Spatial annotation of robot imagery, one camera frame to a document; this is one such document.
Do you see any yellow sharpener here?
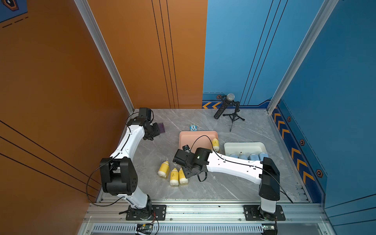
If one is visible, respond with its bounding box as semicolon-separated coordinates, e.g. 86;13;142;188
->
211;138;220;152
179;168;189;185
157;161;170;179
169;168;180;187

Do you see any pink plastic tray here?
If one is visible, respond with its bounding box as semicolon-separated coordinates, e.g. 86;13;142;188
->
179;131;219;152

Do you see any blue sharpener with red cap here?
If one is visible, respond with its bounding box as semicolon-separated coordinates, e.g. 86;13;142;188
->
238;152;248;161

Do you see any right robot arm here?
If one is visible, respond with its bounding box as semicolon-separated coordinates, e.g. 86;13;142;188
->
173;147;282;221

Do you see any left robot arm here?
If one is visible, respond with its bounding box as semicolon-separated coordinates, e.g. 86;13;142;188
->
99;108;160;220

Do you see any purple cube sharpener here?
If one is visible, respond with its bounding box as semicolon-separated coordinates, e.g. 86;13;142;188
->
157;123;165;134

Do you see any blue cartoon sharpener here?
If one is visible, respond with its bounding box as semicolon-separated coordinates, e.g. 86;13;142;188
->
190;124;197;131

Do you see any white plastic tray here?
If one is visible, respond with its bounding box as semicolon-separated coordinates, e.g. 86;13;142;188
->
224;142;268;156

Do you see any green circuit board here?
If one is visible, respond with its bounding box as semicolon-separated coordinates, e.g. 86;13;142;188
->
136;223;154;235

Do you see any black microphone on tripod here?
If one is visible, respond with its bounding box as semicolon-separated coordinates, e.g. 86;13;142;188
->
213;93;245;132

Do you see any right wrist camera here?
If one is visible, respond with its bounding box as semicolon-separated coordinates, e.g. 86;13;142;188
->
182;145;191;152

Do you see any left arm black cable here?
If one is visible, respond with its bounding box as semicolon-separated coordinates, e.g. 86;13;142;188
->
86;111;139;208

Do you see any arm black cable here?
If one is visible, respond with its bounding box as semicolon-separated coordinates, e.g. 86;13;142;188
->
189;135;294;204
86;111;139;208

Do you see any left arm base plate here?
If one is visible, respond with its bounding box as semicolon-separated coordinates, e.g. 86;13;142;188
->
125;204;167;221

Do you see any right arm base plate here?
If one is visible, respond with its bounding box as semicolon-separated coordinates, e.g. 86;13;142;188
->
243;205;286;222

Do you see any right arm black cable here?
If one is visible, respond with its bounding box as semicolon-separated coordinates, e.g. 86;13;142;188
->
189;135;294;204

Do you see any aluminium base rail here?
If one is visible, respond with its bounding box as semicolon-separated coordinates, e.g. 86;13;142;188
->
78;200;335;235

